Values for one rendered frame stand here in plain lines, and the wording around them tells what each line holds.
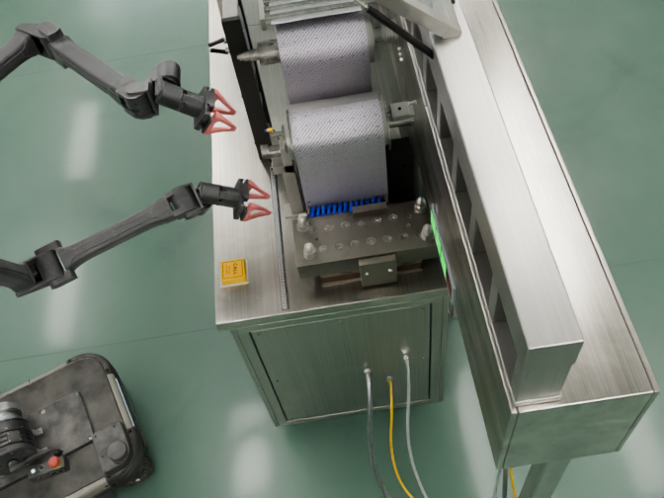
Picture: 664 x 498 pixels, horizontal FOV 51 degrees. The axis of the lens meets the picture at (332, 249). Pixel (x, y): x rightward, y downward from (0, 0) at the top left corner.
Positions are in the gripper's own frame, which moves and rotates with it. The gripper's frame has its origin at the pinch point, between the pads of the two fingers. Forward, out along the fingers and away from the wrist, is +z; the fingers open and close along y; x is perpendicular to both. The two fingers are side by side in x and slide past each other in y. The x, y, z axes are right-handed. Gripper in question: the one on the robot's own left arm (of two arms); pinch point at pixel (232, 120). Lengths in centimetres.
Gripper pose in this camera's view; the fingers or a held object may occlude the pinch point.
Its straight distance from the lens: 181.0
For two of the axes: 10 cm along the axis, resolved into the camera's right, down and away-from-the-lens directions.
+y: 1.2, 8.0, -5.9
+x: 5.5, -5.4, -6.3
